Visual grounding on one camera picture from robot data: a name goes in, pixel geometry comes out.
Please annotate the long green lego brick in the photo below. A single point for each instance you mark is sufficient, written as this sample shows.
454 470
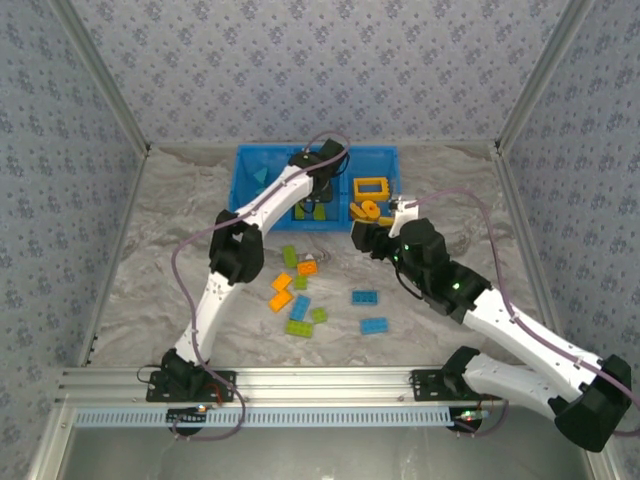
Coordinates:
300 211
299 327

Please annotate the orange round lego piece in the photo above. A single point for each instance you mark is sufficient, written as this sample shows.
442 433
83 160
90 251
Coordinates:
366 210

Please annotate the orange lego window frame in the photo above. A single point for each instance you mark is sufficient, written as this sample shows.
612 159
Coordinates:
357 190

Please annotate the blue lego brick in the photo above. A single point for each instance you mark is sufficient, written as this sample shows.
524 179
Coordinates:
364 297
301 307
374 326

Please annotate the small teal lego brick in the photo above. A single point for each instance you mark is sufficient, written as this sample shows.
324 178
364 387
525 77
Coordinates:
256 190

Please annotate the blue lego wedge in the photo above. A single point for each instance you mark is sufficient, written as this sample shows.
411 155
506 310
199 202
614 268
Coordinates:
260 176

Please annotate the small green lego brick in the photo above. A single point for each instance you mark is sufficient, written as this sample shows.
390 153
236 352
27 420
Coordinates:
300 282
319 315

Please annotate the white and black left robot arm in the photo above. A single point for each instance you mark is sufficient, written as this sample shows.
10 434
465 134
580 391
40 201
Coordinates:
210 310

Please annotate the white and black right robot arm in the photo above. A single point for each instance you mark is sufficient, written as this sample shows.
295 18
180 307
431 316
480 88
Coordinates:
530 335

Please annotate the blue three-compartment bin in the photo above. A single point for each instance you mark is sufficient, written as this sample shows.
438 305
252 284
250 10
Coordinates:
372 160

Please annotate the grey metal lower panel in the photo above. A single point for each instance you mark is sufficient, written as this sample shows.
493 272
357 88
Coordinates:
300 455

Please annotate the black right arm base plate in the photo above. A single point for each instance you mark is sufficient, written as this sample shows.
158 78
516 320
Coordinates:
425 387

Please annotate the aluminium front rail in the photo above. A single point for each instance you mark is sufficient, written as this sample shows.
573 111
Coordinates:
320 382

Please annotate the aluminium left side rail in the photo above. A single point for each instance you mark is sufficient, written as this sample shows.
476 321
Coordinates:
116 255

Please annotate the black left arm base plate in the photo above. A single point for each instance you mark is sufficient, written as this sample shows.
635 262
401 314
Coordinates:
225 390

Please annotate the aluminium right frame post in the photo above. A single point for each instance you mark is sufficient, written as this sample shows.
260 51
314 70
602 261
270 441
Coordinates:
545 75

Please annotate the aluminium frame post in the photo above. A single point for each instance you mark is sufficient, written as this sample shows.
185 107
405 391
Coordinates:
545 75
100 75

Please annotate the aluminium left frame post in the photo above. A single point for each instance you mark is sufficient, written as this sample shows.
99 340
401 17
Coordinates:
100 75

